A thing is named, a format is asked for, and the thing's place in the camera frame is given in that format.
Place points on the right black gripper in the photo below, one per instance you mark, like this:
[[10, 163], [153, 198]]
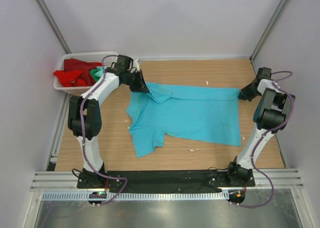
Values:
[[243, 95]]

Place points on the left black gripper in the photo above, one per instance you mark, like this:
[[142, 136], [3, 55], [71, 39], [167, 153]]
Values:
[[140, 87]]

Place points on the blue t shirt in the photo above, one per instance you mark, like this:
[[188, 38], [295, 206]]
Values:
[[188, 112]]

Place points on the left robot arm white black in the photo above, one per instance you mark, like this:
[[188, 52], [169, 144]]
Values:
[[85, 120]]

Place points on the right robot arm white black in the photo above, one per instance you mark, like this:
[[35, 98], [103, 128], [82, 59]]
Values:
[[272, 114]]

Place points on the white plastic laundry basket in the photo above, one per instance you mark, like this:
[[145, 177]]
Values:
[[107, 57]]

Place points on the mint green t shirt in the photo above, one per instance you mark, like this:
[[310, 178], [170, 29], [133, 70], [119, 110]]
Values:
[[97, 73]]

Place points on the dark red t shirt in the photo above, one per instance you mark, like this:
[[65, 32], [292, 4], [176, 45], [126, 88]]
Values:
[[74, 64]]

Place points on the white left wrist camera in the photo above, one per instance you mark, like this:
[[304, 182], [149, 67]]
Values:
[[135, 66]]

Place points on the right aluminium corner post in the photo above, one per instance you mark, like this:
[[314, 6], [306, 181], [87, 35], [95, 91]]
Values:
[[269, 27]]

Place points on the aluminium corner post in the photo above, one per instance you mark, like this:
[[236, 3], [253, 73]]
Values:
[[269, 27], [53, 25]]

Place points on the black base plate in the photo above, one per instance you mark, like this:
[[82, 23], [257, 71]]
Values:
[[163, 182]]

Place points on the left aluminium corner post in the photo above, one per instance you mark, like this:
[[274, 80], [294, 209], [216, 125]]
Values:
[[53, 25]]

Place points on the grey slotted cable duct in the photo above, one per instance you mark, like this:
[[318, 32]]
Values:
[[91, 196]]

